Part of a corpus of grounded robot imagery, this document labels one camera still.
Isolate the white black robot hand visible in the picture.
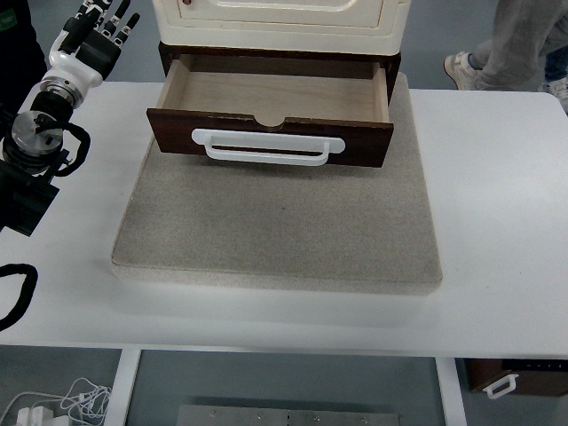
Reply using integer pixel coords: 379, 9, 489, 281
47, 0, 142, 92

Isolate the dark wooden drawer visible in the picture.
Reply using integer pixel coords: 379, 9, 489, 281
146, 53, 396, 170

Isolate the white drawer handle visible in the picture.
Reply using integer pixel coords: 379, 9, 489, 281
191, 128, 347, 168

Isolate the cream cabinet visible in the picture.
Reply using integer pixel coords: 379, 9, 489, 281
152, 0, 412, 57

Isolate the person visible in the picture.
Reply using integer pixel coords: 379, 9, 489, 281
0, 0, 48, 107
443, 0, 568, 92
541, 42, 568, 113

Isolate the grey thick mat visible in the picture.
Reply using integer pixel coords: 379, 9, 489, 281
109, 73, 445, 297

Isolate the white table leg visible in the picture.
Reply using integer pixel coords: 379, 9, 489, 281
434, 357, 469, 426
105, 349, 143, 426

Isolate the white charger adapter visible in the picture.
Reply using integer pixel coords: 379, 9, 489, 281
16, 405, 58, 426

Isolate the brown wooden box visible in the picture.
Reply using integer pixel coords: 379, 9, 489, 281
462, 358, 568, 398

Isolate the white cable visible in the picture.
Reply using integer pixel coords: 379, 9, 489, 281
0, 376, 113, 426

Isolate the small white box handle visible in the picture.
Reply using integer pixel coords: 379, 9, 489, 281
482, 373, 521, 399

